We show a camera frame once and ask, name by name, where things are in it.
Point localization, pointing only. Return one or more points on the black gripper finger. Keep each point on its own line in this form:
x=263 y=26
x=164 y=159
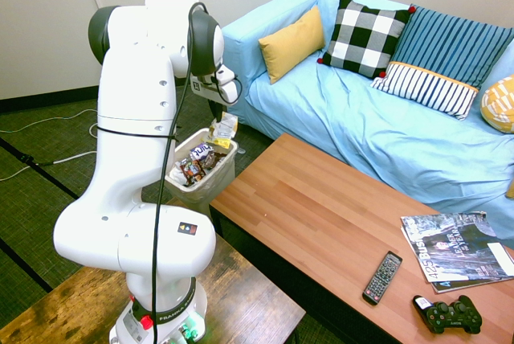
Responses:
x=217 y=111

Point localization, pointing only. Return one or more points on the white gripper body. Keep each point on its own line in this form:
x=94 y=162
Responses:
x=229 y=84

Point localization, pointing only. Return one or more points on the yellow chip bag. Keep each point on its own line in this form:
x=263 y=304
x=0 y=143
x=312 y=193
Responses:
x=225 y=129

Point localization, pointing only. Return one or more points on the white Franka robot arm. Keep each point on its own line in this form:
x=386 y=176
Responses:
x=132 y=119

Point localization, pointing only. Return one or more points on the grey plastic trash bin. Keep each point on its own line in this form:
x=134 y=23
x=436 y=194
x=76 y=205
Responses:
x=198 y=204

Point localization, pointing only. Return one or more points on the blue snack wrapper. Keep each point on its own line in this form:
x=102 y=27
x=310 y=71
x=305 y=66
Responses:
x=201 y=153

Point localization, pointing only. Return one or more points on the dark snack wrapper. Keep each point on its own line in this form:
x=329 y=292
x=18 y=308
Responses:
x=219 y=158

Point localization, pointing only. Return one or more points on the brown snack wrapper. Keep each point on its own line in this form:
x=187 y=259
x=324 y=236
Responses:
x=191 y=170

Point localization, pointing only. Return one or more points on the plain yellow pillow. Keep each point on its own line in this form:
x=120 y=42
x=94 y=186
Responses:
x=293 y=44

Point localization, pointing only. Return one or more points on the light blue sofa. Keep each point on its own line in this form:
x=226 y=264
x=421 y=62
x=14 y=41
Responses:
x=361 y=127

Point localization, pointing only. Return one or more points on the black white checked pillow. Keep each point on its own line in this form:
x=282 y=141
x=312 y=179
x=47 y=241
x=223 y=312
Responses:
x=361 y=38

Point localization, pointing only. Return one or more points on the white navy striped pillow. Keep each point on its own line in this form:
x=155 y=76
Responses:
x=425 y=88

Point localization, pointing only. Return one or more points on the blue striped pillow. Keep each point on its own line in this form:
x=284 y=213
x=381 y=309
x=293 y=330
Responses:
x=449 y=46

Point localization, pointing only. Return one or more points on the black tv remote control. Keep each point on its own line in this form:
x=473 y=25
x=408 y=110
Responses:
x=382 y=277

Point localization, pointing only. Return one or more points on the business magazine with dark cover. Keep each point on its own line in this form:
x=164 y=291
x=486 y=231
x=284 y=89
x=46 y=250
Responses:
x=449 y=247

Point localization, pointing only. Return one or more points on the yellow white patterned round pillow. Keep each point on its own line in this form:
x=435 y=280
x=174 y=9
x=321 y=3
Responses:
x=502 y=105

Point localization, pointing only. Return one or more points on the small black device with label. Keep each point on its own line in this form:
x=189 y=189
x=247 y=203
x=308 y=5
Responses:
x=421 y=303

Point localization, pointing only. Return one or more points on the magazine with white cover edge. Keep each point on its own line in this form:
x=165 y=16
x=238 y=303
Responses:
x=462 y=285

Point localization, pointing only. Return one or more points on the tan cushion edge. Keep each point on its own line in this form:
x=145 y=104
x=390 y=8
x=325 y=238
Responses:
x=511 y=190

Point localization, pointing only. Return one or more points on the black game controller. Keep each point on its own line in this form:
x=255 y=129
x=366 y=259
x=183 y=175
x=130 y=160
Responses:
x=454 y=316

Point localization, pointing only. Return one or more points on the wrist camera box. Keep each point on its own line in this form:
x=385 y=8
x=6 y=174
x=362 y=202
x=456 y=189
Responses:
x=201 y=86

